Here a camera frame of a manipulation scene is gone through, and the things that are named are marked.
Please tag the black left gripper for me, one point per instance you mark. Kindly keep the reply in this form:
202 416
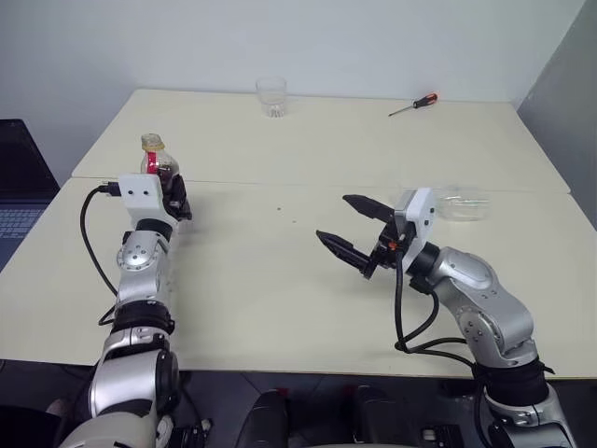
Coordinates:
179 211

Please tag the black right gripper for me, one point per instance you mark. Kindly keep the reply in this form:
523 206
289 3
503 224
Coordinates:
384 252

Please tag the soy sauce bottle yellow cap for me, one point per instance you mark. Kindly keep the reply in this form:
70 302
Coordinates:
153 158

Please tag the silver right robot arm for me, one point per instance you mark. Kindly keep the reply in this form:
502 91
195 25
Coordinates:
476 289

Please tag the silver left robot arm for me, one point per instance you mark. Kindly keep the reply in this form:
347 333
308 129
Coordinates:
140 275

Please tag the empty clear plastic bottle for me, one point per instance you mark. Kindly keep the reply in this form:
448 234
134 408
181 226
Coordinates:
466 207

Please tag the clear plastic cup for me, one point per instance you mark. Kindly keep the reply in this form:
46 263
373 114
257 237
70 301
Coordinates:
271 95

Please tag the red black screwdriver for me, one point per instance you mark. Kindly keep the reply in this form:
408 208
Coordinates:
422 101

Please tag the dark laptop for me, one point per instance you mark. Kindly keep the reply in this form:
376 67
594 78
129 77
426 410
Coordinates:
18 186

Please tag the dark rounded shape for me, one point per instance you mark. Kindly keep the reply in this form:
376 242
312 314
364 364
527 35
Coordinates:
380 420
268 420

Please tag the grey partition panel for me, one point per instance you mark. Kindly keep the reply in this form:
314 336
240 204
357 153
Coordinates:
564 107

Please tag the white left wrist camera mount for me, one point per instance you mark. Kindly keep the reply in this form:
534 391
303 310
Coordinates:
142 196

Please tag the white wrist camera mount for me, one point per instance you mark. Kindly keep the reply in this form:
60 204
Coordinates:
142 196
420 224

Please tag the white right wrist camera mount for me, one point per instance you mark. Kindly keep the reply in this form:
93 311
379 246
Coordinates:
420 224

